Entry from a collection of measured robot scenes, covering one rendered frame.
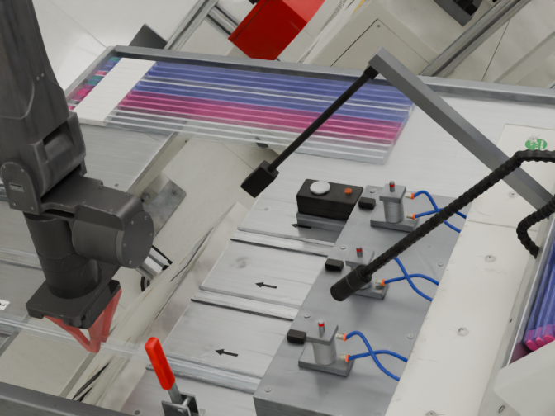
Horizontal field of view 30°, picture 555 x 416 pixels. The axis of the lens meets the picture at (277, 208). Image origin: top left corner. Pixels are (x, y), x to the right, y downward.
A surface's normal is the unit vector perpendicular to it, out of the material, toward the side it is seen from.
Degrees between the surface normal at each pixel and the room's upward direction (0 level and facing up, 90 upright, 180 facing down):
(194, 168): 0
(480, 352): 43
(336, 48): 90
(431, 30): 0
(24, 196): 88
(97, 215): 89
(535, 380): 90
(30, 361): 0
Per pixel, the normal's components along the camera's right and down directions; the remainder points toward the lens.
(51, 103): 0.89, 0.14
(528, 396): -0.38, 0.61
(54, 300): -0.12, -0.78
